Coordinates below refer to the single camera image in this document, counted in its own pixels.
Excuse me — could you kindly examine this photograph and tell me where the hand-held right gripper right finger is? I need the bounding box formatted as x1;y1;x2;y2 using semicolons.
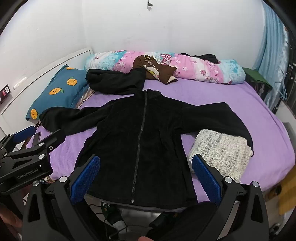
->
192;154;270;241

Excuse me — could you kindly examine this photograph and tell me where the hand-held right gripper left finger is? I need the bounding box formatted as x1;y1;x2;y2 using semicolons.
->
22;155;109;241

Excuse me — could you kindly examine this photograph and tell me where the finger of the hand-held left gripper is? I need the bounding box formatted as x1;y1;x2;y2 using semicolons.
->
26;128;66;158
0;126;36;152

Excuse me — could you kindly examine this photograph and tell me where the black zip fleece jacket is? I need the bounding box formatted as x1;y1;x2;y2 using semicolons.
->
39;88;254;207

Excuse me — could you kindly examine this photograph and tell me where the light blue clothes hanger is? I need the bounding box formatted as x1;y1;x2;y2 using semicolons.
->
275;81;288;101

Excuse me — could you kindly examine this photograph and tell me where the grey white knit sweater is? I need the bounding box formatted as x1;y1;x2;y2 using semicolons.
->
187;129;253;183

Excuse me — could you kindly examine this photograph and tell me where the blue pillow with orange print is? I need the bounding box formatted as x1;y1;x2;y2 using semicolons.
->
25;64;89;121

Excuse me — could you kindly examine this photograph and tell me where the striped pillow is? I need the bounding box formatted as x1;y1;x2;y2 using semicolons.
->
75;88;96;109

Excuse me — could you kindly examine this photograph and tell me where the white headboard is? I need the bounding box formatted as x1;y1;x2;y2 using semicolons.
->
0;47;94;137

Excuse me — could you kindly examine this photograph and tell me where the purple bed sheet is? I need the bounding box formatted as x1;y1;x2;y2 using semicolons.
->
26;77;290;193

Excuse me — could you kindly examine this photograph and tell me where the black hooded garment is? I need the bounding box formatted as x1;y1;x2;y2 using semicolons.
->
86;68;147;96

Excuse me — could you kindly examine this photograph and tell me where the floral pink quilt roll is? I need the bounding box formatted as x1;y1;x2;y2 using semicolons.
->
84;50;246;85

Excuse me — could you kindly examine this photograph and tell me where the green cloth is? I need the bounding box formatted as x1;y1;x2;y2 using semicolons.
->
242;67;273;90

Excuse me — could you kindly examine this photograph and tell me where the brown cartoon cushion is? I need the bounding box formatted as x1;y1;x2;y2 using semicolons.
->
132;54;178;85

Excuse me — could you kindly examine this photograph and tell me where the light blue curtain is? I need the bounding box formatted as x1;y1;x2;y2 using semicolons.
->
252;3;290;107

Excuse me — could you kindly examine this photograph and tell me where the red black wall box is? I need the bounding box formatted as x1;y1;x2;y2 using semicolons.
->
0;85;11;103

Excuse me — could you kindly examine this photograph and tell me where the black floor cable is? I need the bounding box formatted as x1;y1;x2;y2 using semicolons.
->
89;203;130;240

